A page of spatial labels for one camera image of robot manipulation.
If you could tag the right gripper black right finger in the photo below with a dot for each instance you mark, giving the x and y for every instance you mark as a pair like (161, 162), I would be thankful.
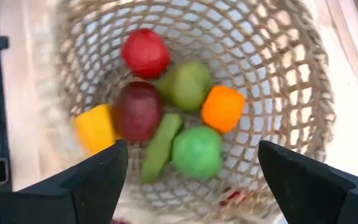
(315, 196)

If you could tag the green bell pepper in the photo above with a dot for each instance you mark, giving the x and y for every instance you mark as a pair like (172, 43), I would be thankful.
(197, 152)

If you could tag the yellow bell pepper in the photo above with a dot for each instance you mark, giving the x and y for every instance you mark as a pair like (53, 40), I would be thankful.
(93, 129)

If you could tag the green pear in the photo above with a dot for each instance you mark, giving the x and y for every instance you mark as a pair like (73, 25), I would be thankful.
(186, 87)

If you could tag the orange fruit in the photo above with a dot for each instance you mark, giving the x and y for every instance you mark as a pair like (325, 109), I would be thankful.
(223, 109)

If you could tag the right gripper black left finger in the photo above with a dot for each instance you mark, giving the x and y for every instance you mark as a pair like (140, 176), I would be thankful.
(61, 199)

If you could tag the dark red apple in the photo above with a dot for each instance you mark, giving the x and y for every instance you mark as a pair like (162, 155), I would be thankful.
(137, 110)

